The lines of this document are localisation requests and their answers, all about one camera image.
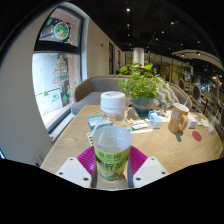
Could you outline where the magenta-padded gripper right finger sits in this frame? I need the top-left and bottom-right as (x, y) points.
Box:
(127, 145), (170, 189)

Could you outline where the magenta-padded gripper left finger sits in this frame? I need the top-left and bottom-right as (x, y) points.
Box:
(54, 145), (98, 189)

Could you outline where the clear green-labelled drink bottle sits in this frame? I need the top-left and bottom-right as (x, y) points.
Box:
(91, 90), (133, 183)

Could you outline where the small dotted white card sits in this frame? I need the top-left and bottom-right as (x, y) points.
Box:
(85, 131), (95, 147)

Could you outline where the small blue-white box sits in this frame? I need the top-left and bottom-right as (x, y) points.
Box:
(148, 110), (163, 130)

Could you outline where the blue-white card pack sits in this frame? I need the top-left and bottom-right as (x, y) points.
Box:
(87, 114), (113, 131)

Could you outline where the tan ceramic mug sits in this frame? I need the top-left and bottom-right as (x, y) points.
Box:
(168, 102), (190, 134)

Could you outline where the flat round red coaster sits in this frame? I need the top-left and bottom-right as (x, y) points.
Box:
(191, 130), (203, 142)

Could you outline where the grey curved sofa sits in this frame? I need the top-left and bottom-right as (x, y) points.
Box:
(70, 74), (193, 116)

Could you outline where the grey chevron cushion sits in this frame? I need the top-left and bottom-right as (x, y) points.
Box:
(162, 83), (177, 107)

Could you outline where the green potted plant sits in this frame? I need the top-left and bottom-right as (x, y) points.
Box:
(117, 62), (170, 116)

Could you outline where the window with holiday stickers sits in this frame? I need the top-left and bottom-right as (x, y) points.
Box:
(31, 6), (84, 132)

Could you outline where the group of dining chairs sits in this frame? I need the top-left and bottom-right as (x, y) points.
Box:
(178, 78), (224, 118)

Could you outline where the group of ceiling lights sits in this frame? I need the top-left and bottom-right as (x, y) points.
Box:
(124, 6), (204, 57)

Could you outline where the white wall outlet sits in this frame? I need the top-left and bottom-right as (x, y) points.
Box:
(31, 153), (45, 167)

